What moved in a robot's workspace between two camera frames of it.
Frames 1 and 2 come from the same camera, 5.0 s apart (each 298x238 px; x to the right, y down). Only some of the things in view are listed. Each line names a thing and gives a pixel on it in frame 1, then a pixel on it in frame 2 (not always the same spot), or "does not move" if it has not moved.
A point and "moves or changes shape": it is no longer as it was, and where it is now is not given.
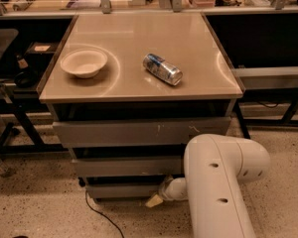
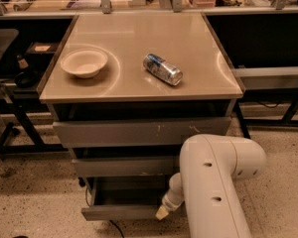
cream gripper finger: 154,201 to 162,213
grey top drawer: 145,133 does not move
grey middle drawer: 128,166 does not move
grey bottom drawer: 123,190 moves or changes shape
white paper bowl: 83,62 does not move
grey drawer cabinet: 128,91 does not move
